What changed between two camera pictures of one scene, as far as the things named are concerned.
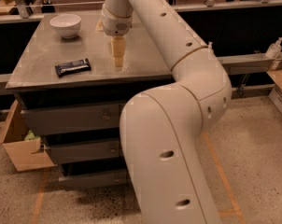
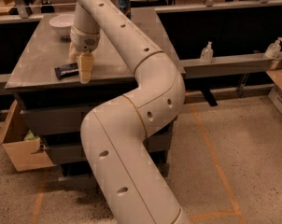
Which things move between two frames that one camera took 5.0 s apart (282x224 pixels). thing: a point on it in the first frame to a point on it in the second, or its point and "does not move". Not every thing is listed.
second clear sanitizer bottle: x=274 y=49 does not move
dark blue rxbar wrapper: x=73 y=67 does not move
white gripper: x=114 y=24 to x=84 y=41
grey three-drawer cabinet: x=71 y=80 does not move
